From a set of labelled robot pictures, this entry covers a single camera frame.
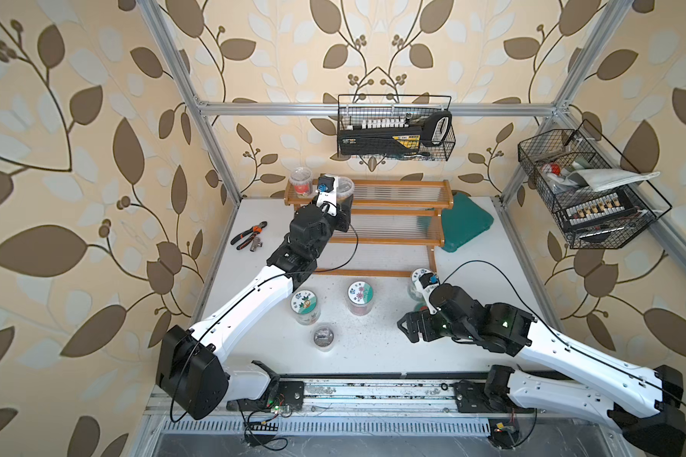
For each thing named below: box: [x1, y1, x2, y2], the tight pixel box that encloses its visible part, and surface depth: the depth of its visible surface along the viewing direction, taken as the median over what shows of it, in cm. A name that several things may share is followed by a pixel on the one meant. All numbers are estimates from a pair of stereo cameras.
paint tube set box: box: [564, 190, 637, 230], surface depth 68 cm
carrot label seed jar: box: [290, 289, 322, 326], surface depth 85 cm
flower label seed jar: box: [346, 280, 375, 317], surface depth 86 cm
